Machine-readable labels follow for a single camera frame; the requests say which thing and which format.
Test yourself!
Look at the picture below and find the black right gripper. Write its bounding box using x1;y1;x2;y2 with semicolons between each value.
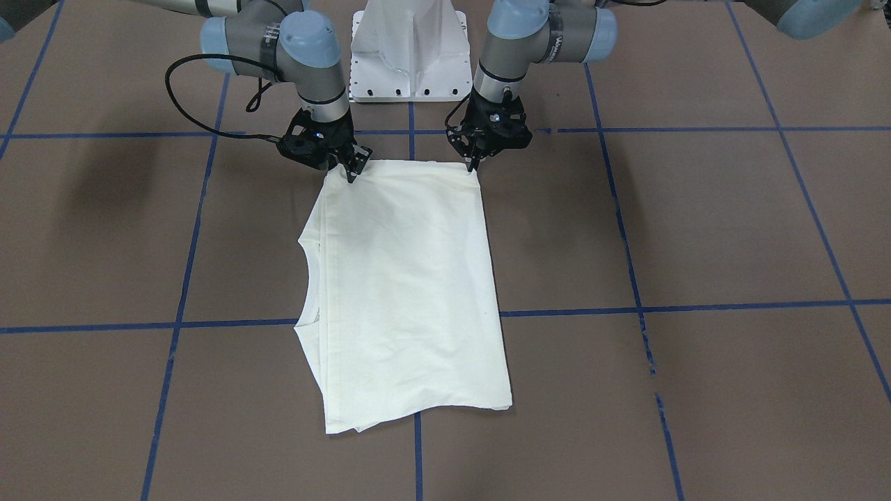
276;108;373;184

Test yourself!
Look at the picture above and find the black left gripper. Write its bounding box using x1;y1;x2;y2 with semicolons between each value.
445;94;533;173

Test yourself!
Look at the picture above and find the cream long-sleeve cat shirt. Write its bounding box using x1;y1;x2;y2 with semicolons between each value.
294;161;513;435

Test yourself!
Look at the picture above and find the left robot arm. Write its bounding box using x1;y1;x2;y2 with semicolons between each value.
445;1;620;172

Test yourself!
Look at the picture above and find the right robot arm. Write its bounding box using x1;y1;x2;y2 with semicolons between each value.
153;1;372;183

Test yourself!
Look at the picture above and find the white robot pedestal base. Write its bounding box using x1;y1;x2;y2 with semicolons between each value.
348;1;472;104

